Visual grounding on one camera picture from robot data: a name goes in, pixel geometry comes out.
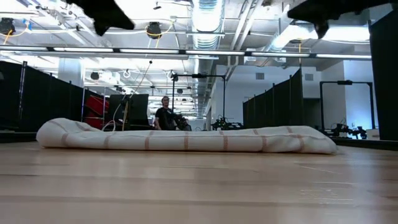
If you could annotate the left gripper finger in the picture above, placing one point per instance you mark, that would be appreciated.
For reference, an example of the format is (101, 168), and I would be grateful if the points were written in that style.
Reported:
(113, 23)
(113, 9)

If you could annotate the black background robot arm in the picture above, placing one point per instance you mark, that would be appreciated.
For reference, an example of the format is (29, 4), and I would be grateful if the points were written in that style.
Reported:
(227, 126)
(342, 129)
(183, 123)

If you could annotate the tall black partition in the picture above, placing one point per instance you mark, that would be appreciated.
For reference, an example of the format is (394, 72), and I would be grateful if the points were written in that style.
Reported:
(385, 77)

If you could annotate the silver ribbed ventilation duct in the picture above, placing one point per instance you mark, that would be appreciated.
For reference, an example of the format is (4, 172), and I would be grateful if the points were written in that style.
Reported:
(207, 18)

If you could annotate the black overhead rig frame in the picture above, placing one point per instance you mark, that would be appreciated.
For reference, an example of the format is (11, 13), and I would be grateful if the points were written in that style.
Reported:
(199, 75)
(345, 82)

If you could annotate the smooth silver ventilation duct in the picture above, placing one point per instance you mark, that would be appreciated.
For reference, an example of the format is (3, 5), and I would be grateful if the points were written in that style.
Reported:
(292, 35)

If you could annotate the white towel with red grid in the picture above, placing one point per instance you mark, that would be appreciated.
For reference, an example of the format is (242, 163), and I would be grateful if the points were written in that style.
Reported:
(186, 141)

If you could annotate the black partition wall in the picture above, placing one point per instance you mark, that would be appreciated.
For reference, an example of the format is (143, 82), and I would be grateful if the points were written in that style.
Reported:
(280, 105)
(46, 102)

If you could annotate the small white box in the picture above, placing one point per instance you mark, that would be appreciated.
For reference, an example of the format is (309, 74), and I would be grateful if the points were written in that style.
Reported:
(373, 134)

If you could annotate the long ceiling light strip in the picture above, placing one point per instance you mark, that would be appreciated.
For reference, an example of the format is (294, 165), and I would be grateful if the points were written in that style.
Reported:
(149, 51)

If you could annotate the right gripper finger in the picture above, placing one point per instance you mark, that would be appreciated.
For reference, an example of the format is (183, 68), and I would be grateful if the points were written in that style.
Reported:
(308, 7)
(306, 16)

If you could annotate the red storage bins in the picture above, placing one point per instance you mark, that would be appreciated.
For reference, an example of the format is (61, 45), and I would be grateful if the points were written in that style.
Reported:
(96, 107)

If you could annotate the grey wall vent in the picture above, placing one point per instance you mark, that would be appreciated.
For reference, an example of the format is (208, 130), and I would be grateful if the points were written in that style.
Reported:
(260, 76)
(308, 76)

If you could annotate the person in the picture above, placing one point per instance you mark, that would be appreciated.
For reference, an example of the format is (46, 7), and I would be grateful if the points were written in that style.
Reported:
(162, 116)

